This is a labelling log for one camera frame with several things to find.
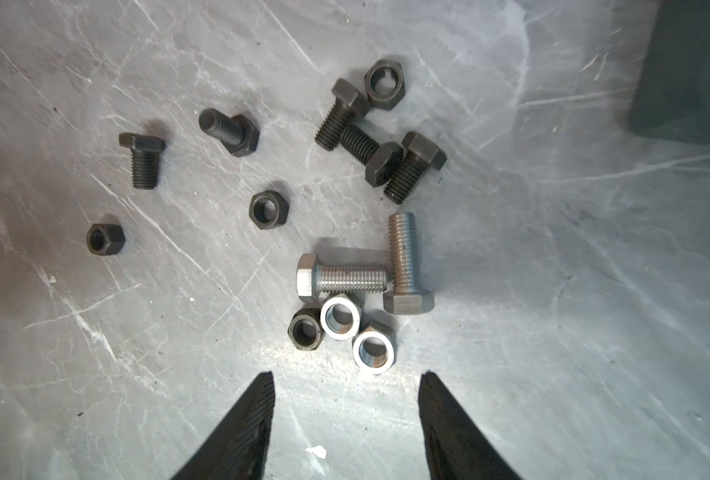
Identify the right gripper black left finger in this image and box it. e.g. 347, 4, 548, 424
174, 372, 276, 479

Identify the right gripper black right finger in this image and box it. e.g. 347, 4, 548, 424
418, 371, 519, 479

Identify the black nut bottom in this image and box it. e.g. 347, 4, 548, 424
287, 307, 325, 351

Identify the black nut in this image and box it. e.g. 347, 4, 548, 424
365, 59, 406, 111
287, 307, 325, 351
87, 224, 126, 256
249, 190, 290, 230

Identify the black nut top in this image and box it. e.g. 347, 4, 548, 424
365, 59, 406, 111

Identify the silver bolt long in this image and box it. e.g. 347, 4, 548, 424
383, 212, 435, 316

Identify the black bolt cluster right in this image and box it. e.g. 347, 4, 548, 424
384, 131, 448, 205

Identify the black bolt cluster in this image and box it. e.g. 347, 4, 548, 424
340, 124, 404, 187
384, 131, 448, 205

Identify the black bolt cluster middle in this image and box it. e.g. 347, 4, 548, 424
340, 124, 404, 187

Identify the black bolt apart left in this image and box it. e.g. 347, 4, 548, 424
119, 132, 166, 190

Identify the black bolt top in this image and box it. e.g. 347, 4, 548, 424
199, 108, 260, 157

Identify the grey compartment organizer box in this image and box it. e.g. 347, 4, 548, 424
628, 1, 710, 145

